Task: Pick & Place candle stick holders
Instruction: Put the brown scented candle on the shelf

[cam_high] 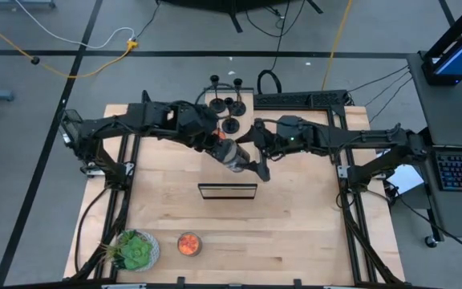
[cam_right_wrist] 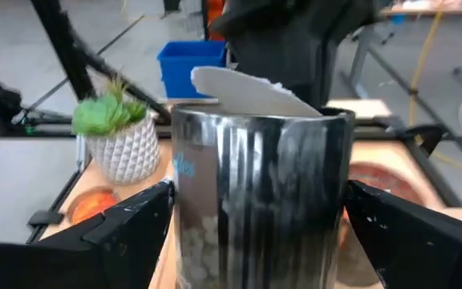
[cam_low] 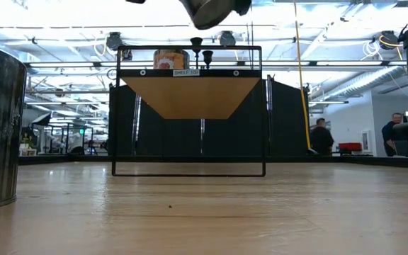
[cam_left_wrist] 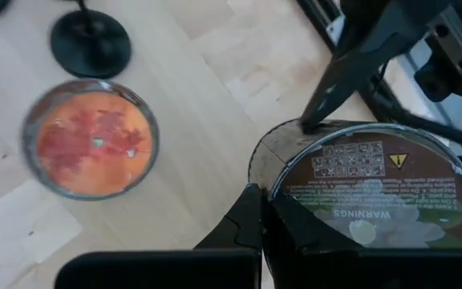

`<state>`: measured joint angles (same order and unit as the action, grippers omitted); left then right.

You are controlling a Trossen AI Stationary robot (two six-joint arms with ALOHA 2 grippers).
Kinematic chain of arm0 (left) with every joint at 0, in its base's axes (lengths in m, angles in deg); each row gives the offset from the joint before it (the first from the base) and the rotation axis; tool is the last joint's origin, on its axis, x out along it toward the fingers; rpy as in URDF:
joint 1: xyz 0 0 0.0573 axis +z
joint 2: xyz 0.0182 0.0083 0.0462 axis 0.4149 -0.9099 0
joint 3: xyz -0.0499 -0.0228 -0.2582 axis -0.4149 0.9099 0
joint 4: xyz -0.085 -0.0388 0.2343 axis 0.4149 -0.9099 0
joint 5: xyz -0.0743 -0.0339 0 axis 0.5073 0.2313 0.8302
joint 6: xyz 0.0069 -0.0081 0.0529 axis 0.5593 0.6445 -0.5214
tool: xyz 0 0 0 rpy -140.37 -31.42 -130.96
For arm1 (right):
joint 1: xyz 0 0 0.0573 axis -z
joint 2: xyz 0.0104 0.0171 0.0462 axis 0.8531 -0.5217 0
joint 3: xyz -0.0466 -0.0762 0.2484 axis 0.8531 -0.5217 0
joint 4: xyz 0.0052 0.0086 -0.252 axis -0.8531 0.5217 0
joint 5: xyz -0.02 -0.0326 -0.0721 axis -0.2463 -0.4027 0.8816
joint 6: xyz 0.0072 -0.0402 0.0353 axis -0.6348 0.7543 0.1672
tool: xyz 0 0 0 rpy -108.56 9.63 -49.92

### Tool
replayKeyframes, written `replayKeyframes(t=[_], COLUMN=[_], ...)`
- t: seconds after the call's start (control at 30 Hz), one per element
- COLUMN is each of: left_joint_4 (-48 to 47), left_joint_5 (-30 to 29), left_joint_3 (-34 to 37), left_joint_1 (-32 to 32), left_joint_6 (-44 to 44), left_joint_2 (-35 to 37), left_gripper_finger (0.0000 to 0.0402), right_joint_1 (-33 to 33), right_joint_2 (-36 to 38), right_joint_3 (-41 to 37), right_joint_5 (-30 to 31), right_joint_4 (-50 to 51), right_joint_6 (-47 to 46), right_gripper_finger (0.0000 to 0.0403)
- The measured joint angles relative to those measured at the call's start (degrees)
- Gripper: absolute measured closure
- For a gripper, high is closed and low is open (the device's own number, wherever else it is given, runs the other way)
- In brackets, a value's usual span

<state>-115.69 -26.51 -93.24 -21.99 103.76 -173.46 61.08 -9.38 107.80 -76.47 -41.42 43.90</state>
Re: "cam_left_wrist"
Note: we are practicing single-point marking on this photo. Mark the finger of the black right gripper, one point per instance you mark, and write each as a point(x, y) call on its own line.
point(367, 40)

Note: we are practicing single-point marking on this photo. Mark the orange candle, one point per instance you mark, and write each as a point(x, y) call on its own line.
point(90, 140)

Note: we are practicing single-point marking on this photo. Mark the black metal candlestick holder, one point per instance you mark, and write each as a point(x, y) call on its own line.
point(90, 44)

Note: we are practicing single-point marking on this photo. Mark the light wooden riser shelf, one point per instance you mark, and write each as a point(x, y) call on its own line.
point(183, 168)

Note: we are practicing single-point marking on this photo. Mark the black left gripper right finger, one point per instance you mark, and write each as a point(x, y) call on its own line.
point(291, 241)

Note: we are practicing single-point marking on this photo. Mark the black aluminium table frame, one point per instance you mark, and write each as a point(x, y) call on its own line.
point(311, 12)

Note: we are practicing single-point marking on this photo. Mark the grey glass candle jar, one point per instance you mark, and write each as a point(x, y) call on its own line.
point(375, 180)

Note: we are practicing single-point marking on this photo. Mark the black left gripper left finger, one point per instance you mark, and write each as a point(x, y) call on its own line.
point(245, 225)

